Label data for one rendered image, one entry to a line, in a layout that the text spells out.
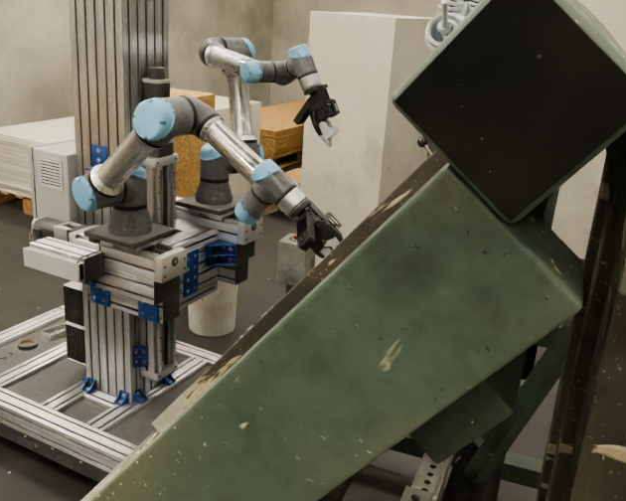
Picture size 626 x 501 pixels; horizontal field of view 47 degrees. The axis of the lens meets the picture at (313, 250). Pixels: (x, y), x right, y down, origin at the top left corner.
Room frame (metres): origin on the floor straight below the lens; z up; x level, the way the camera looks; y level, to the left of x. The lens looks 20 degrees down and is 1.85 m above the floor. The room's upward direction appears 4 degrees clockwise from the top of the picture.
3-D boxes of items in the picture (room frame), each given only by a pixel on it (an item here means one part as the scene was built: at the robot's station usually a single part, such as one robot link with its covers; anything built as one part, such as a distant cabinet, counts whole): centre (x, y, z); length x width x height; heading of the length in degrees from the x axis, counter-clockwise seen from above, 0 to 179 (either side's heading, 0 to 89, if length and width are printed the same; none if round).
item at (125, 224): (2.37, 0.64, 1.09); 0.15 x 0.15 x 0.10
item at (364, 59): (5.17, -0.35, 0.88); 0.90 x 0.60 x 1.75; 153
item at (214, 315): (3.76, 0.55, 0.24); 0.32 x 0.30 x 0.47; 153
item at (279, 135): (8.98, 0.38, 0.22); 2.46 x 1.04 x 0.44; 153
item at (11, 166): (6.67, 1.80, 0.31); 2.46 x 1.04 x 0.63; 153
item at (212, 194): (2.81, 0.42, 1.09); 0.15 x 0.15 x 0.10
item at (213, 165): (2.81, 0.41, 1.20); 0.13 x 0.12 x 0.14; 127
